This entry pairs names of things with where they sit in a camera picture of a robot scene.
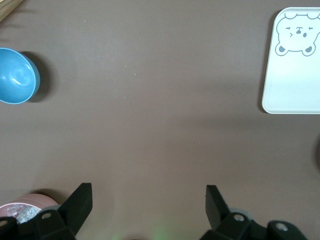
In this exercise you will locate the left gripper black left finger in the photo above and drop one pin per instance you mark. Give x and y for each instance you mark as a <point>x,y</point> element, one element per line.
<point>75,210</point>

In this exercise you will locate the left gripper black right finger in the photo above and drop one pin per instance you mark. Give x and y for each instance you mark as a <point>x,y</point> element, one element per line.
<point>217,210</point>

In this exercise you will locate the pink bowl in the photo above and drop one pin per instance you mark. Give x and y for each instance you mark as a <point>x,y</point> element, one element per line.
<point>37,200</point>

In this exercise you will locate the clear ice cube pile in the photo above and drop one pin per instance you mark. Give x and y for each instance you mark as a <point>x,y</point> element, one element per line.
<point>22,212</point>

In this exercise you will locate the blue bowl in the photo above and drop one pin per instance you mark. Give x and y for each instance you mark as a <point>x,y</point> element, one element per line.
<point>15,75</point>

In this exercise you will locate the cream bear print tray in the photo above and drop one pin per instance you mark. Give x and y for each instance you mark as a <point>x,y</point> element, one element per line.
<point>292,82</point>

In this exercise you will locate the wooden rack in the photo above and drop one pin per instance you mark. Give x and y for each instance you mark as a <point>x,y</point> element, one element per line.
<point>6,7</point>

